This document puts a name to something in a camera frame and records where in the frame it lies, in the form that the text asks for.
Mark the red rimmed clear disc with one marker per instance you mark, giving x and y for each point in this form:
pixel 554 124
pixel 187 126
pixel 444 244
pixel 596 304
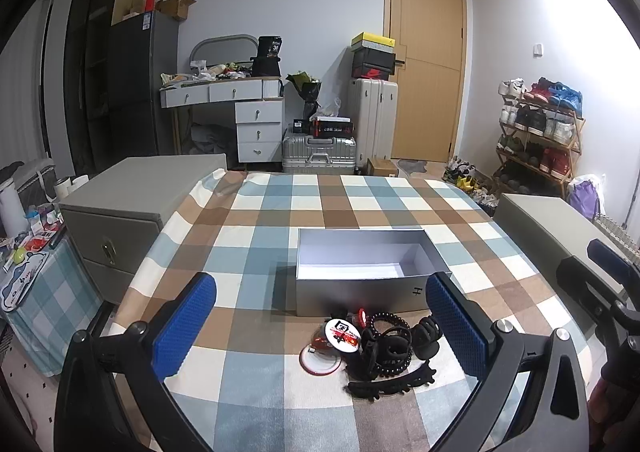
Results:
pixel 320 358

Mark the black hair claw clip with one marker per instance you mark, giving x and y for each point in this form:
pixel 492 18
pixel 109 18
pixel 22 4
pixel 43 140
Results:
pixel 425 336

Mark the wooden shoe rack with shoes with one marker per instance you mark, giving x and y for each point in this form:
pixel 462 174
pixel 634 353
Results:
pixel 540 141

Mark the black bag on desk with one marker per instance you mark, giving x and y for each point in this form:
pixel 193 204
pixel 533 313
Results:
pixel 266 63

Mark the grey cardboard box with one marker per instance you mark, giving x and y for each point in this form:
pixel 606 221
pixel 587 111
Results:
pixel 377 270

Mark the white upright suitcase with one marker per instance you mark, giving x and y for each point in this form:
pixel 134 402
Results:
pixel 372 107

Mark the wooden door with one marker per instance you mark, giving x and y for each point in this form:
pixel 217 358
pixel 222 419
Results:
pixel 430 46

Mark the dark grey refrigerator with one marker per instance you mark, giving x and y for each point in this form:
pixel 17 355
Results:
pixel 141 49

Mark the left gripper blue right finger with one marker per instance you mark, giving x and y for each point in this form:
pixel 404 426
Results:
pixel 465 336

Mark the long black toothed hair clip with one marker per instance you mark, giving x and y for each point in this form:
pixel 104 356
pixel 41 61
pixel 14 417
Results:
pixel 372 391

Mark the white thermos bottle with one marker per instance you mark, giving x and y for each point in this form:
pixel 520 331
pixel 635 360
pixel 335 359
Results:
pixel 12 212

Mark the arched desk mirror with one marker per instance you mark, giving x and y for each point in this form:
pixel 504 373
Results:
pixel 219 55

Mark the silver aluminium suitcase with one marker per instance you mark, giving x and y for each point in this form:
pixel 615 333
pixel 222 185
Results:
pixel 302 154

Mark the brown cardboard box on floor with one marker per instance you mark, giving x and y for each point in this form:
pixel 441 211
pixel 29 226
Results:
pixel 381 167

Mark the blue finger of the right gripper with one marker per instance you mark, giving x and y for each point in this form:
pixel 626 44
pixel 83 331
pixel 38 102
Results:
pixel 622 270
pixel 591 299

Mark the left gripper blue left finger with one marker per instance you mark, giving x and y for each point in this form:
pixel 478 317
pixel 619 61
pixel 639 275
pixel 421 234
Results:
pixel 174 328

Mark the purple bag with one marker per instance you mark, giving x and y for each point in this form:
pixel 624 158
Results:
pixel 585 199

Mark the black red box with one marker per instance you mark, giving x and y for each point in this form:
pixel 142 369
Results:
pixel 328 127

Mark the round white printed badge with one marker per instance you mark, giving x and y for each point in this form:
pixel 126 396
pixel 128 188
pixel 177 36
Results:
pixel 342 336

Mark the white dressing desk with drawers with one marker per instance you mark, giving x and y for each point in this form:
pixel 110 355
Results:
pixel 257 105

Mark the black bouquet wrap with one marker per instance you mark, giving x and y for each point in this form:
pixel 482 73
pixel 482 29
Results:
pixel 308 89

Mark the grey left bedside cabinet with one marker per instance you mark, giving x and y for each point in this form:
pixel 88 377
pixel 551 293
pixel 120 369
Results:
pixel 115 218

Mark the cluttered side table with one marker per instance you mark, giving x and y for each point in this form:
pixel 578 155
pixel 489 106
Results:
pixel 47 297

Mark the stacked shoe boxes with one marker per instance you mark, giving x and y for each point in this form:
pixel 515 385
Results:
pixel 373 56

